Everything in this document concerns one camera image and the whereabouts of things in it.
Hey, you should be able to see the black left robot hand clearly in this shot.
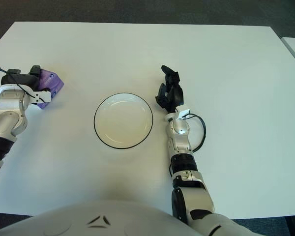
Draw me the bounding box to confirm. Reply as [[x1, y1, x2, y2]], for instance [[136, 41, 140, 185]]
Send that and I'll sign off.
[[1, 65, 56, 96]]

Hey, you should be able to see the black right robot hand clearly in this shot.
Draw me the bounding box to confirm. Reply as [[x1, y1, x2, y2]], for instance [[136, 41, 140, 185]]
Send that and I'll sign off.
[[155, 65, 185, 114]]

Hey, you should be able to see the purple tissue paper pack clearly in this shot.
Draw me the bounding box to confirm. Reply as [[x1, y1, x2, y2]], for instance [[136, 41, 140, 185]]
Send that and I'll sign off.
[[35, 69, 65, 111]]

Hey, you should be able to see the white plate with black rim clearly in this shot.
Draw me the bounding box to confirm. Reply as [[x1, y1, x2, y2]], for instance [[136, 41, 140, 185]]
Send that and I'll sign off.
[[93, 92, 154, 149]]

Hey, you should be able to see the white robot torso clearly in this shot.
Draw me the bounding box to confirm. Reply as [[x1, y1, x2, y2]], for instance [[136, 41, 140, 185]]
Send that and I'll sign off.
[[0, 199, 200, 236]]

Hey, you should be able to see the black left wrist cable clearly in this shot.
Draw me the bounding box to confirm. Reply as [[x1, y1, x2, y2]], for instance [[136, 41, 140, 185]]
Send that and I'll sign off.
[[0, 65, 44, 104]]

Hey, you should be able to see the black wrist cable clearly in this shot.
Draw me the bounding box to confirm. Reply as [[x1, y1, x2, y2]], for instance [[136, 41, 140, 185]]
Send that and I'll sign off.
[[0, 65, 44, 104], [186, 114, 207, 152]]

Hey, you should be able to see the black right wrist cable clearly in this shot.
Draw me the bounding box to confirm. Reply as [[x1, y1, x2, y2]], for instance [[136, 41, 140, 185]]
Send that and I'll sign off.
[[186, 114, 207, 152]]

